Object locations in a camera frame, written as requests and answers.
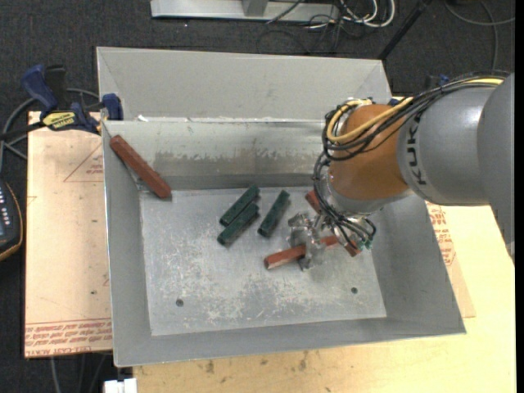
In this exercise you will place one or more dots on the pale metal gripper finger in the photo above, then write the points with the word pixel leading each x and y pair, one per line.
pixel 310 260
pixel 299 224

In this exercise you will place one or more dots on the red-brown block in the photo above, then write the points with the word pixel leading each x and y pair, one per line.
pixel 284 257
pixel 312 200
pixel 141 167

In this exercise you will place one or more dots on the dark green flat block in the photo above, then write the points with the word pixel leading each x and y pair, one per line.
pixel 240 204
pixel 274 213
pixel 238 225

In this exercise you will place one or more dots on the grey metal bin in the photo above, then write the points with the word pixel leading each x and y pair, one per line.
pixel 229 285

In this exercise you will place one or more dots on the brown cardboard board red print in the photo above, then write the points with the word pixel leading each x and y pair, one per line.
pixel 65 236

